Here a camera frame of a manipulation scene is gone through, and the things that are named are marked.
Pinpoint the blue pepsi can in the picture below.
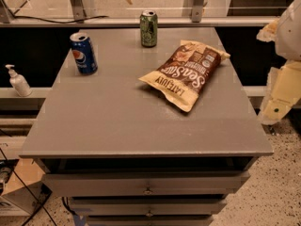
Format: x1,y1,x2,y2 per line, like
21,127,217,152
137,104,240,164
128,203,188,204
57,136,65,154
70,32,98,75

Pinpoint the metal bracket right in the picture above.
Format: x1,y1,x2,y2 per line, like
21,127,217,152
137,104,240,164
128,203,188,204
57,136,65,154
191,0,205,23

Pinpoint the top drawer with knob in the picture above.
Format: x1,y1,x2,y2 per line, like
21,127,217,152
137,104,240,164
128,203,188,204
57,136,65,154
42,171,250,197

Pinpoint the grey drawer cabinet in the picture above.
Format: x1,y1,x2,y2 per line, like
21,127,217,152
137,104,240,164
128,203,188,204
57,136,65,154
18,26,275,226

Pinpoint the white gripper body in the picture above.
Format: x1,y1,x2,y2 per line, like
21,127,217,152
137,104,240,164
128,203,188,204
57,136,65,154
275,0,301,60

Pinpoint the cardboard box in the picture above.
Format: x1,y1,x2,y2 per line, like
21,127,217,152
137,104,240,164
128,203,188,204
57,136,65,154
0,159,44,217

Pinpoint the middle drawer with knob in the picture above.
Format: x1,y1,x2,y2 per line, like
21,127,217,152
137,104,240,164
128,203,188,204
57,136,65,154
70,198,226,217

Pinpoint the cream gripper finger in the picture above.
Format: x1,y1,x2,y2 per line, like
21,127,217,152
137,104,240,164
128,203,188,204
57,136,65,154
258,60,301,125
256,19,279,42

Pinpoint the black cable on floor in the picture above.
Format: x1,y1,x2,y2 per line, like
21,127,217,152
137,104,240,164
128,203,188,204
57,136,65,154
0,127,59,226

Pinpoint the black cable on ledge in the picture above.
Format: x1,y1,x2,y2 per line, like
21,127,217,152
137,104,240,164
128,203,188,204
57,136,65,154
8,8,109,24

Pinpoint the white pump bottle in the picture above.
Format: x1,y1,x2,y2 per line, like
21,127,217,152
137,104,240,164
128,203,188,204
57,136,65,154
6,64,32,97

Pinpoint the brown chips bag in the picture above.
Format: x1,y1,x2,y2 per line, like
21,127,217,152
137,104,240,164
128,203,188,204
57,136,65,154
139,40,230,112

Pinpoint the metal bracket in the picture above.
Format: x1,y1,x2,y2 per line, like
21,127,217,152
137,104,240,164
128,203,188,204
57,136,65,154
191,0,205,23
70,0,86,21

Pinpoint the green soda can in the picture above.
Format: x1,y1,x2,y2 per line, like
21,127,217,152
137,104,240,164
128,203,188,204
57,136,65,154
140,10,158,47

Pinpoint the bottom drawer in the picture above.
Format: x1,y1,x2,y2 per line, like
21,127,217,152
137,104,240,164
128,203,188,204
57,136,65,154
86,216,214,226

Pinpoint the metal bracket left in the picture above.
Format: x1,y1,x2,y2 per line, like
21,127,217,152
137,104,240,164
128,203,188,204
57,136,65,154
70,0,86,21

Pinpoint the drawer with knob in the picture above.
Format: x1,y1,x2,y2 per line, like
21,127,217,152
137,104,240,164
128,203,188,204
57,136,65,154
42,171,250,197
70,198,226,217

